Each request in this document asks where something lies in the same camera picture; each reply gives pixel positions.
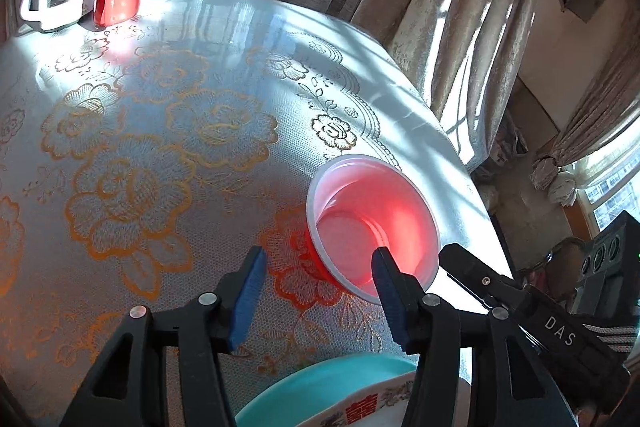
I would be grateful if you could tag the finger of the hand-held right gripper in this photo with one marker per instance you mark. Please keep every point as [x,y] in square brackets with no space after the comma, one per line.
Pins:
[475,274]

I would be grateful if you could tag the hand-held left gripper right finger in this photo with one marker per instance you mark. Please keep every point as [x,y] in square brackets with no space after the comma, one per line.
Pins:
[387,302]

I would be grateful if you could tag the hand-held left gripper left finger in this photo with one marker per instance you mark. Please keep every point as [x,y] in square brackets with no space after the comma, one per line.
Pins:
[250,297]

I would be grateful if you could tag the red plastic bowl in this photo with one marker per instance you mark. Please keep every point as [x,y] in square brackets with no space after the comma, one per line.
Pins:
[360,217]

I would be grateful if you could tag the teal plate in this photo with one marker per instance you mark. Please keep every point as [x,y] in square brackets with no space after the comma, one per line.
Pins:
[300,387]

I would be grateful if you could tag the white plate with red print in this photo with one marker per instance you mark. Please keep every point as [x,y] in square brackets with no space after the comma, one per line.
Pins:
[370,407]

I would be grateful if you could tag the patterned cloth bundle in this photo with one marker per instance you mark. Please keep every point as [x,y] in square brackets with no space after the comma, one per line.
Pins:
[510,142]

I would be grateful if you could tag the bright side window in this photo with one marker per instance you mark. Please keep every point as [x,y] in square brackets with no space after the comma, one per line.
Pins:
[615,192]

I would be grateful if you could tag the knotted beige curtain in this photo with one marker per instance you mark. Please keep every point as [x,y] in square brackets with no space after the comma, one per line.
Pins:
[590,122]

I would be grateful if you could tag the lace patterned tablecloth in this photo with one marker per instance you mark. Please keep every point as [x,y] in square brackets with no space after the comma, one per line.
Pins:
[150,132]

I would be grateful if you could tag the wide beige curtain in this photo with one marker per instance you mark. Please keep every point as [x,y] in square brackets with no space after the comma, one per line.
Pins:
[450,32]

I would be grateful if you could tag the chair with metal frame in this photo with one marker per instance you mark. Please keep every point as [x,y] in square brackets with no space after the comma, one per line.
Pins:
[560,267]

